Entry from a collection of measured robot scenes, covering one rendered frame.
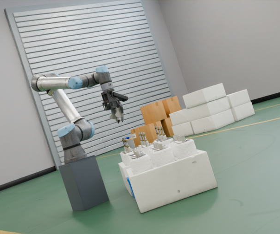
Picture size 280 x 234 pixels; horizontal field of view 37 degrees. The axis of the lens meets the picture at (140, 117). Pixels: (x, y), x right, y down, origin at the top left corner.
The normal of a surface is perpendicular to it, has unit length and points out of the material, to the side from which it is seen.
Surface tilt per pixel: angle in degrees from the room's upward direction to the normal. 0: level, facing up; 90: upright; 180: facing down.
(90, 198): 90
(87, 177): 90
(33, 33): 90
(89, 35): 90
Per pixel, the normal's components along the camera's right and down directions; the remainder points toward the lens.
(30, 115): 0.55, -0.18
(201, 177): 0.07, -0.03
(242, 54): -0.78, 0.25
